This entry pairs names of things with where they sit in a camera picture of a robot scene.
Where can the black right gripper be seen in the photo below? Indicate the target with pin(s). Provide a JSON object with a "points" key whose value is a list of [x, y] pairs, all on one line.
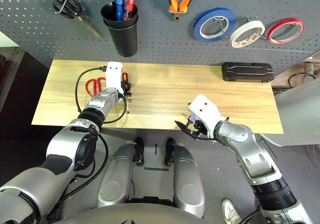
{"points": [[200, 126]]}

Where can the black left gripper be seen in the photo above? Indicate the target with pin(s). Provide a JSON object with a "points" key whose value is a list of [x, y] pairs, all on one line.
{"points": [[126, 87]]}

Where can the orange black screwdriver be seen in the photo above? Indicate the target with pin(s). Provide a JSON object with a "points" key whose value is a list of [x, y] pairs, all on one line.
{"points": [[124, 76]]}

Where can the orange black pliers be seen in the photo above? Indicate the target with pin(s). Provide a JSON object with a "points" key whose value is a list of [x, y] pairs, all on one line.
{"points": [[183, 6]]}

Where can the white tape roll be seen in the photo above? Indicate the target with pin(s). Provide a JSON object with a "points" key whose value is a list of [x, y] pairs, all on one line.
{"points": [[237, 33]]}

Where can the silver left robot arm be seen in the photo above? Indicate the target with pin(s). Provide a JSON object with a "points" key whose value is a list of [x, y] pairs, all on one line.
{"points": [[62, 143]]}

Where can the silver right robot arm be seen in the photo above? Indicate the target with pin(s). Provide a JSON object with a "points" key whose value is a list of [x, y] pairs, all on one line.
{"points": [[250, 148]]}

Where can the grey perforated pegboard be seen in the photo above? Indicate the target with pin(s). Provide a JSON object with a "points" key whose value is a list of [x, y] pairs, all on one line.
{"points": [[155, 41]]}

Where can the short black floor tape strip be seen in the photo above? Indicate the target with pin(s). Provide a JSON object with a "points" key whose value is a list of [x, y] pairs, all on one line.
{"points": [[156, 149]]}

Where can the black plastic cup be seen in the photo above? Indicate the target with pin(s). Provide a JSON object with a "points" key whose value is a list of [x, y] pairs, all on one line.
{"points": [[125, 43], [107, 13]]}

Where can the silver right robot leg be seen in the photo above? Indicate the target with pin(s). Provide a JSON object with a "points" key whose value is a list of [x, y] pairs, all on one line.
{"points": [[187, 179]]}

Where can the silver robot leg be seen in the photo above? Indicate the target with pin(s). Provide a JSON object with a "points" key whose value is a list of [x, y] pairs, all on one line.
{"points": [[187, 179], [115, 179]]}

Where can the long black floor tape strip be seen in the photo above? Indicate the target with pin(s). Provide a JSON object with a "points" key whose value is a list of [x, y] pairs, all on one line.
{"points": [[157, 169]]}

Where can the black tool case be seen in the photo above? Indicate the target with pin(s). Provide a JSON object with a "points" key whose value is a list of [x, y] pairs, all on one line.
{"points": [[247, 73]]}

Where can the blue pen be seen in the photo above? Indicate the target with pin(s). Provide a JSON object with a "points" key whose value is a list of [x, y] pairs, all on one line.
{"points": [[119, 1]]}

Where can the silver left robot leg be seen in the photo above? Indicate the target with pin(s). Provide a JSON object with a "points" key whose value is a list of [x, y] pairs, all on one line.
{"points": [[115, 179]]}

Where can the white sneaker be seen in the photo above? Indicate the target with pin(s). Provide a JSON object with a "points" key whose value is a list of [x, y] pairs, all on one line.
{"points": [[228, 209]]}

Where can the blue tape roll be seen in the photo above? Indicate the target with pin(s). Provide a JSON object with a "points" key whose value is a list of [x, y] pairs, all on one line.
{"points": [[197, 26]]}

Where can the olive robot torso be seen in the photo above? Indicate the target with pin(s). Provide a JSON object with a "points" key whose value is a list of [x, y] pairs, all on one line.
{"points": [[130, 215]]}

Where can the silver scissors peg hook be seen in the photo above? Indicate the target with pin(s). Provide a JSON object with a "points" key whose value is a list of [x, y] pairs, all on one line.
{"points": [[62, 4]]}

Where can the silver blue tape hook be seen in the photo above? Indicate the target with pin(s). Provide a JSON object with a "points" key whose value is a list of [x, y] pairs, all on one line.
{"points": [[222, 26]]}

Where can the grey rounded furniture panel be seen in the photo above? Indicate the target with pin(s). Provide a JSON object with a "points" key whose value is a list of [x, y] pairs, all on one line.
{"points": [[300, 113]]}

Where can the black ribbed equipment case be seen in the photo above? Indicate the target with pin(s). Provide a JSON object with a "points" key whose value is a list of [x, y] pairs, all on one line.
{"points": [[10, 66]]}

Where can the silver double peg hook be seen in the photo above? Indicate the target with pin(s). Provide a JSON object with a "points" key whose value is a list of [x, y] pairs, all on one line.
{"points": [[250, 19]]}

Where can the brown wooden side shelf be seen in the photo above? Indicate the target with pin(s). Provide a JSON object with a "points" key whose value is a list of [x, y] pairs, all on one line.
{"points": [[310, 66]]}

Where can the red tape roll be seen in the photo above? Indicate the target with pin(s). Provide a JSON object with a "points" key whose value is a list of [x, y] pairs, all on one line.
{"points": [[285, 21]]}

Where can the silver red tape hook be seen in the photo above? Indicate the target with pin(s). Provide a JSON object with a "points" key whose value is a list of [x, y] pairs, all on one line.
{"points": [[290, 25]]}

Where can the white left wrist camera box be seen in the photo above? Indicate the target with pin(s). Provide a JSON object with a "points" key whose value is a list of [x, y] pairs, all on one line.
{"points": [[113, 76]]}

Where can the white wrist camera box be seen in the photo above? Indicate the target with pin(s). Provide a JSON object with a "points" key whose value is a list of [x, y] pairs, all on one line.
{"points": [[205, 111], [113, 76]]}

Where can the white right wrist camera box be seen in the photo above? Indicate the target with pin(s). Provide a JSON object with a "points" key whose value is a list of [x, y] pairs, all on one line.
{"points": [[205, 111]]}

